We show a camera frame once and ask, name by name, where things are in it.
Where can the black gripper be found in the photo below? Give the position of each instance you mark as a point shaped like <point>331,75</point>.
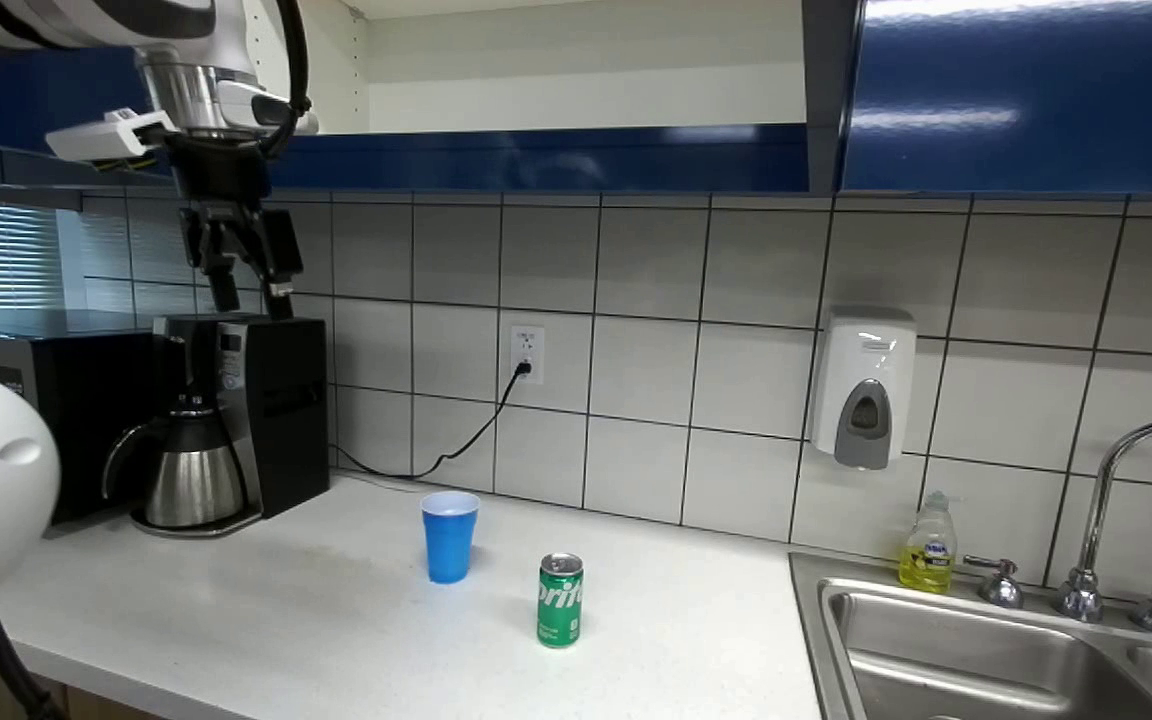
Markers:
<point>233,200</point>

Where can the green soda can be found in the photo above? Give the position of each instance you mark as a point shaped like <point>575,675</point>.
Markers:
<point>560,601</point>

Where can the blue cabinet door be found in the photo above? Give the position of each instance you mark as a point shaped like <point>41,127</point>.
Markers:
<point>1029,95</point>
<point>18,95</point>

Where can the open white cabinet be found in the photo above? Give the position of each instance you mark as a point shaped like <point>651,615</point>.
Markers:
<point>577,83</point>

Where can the black steel coffee maker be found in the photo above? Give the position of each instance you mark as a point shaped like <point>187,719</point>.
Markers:
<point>285,414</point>

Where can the black microwave oven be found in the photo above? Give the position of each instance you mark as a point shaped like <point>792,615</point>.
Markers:
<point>98,401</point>

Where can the steel coffee carafe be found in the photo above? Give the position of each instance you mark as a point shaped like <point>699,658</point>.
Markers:
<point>195,475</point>

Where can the blue plastic cup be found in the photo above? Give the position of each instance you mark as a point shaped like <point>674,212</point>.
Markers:
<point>451,547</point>

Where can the yellow dish soap bottle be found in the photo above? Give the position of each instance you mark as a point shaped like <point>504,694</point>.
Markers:
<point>928,550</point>

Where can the stainless steel sink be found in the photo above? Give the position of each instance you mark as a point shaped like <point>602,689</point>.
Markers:
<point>979,654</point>

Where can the chrome sink faucet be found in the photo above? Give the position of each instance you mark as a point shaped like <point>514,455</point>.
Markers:
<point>1106,494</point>

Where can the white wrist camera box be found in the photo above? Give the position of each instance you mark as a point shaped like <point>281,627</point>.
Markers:
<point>102,138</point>

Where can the white wall outlet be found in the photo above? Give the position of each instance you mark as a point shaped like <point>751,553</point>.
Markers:
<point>528,349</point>

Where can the white wall soap dispenser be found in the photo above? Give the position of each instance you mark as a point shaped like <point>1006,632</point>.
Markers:
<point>860,387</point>

